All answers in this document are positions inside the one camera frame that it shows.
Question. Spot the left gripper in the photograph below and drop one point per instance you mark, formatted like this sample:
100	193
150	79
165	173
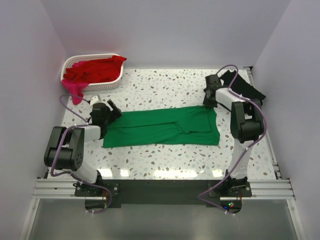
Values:
115	113

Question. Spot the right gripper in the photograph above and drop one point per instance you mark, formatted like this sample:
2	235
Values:
206	103

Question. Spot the green t-shirt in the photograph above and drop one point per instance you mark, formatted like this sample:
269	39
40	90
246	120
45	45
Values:
191	125

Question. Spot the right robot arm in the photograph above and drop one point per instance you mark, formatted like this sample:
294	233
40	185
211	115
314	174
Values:
247	127

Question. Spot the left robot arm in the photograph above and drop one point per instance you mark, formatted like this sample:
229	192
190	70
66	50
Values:
64	153

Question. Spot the folded black t-shirt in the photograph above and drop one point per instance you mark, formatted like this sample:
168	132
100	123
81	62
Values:
240	86

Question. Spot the red t-shirt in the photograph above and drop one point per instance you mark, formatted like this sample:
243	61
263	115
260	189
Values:
95	71

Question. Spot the pink t-shirt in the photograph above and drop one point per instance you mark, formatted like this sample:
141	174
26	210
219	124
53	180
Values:
75	91

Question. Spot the white perforated laundry basket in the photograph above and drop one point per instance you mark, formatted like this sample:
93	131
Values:
88	57

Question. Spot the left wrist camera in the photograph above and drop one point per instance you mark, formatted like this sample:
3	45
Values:
95	99

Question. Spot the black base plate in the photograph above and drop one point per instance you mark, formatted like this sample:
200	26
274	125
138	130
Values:
114	193

